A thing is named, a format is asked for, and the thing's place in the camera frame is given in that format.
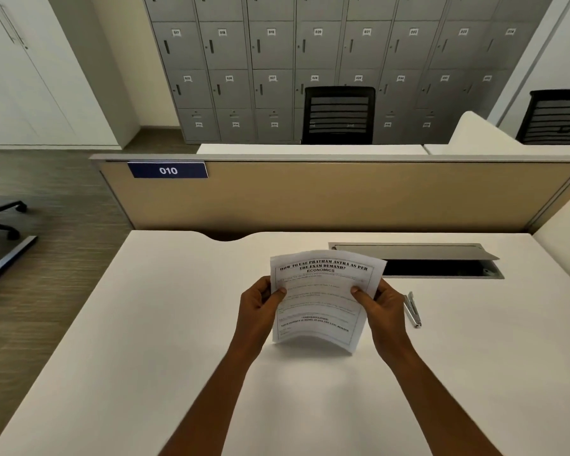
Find white printed paper sheets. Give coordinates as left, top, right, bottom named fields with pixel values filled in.
left=270, top=252, right=388, bottom=356

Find person's right forearm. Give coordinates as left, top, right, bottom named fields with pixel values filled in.
left=373, top=339, right=504, bottom=456

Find white cabinet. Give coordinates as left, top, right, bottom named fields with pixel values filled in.
left=0, top=0, right=141, bottom=150

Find silver stapler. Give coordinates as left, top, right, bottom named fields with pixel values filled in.
left=403, top=292, right=422, bottom=328

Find person's left hand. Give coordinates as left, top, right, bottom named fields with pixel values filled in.
left=234, top=275, right=287, bottom=350

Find beige desk partition panel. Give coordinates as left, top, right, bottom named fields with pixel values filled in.
left=89, top=153, right=570, bottom=234

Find black mesh office chair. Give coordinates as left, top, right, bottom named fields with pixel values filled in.
left=515, top=89, right=570, bottom=146
left=301, top=86, right=376, bottom=145

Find person's left forearm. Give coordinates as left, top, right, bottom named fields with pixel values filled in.
left=159, top=334, right=267, bottom=456

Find wall of grey lockers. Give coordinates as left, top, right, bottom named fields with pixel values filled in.
left=142, top=0, right=559, bottom=145

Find blue number sign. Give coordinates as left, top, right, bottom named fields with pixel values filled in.
left=127, top=161, right=209, bottom=179

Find black swivel chair base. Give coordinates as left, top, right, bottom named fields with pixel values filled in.
left=0, top=166, right=28, bottom=241

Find grey desk cable hatch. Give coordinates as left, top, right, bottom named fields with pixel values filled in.
left=328, top=242, right=505, bottom=280

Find white desk divider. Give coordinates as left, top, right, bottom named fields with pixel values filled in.
left=532, top=194, right=570, bottom=297
left=448, top=111, right=528, bottom=148

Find person's right hand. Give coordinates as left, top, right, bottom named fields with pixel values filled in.
left=350, top=278, right=410, bottom=353

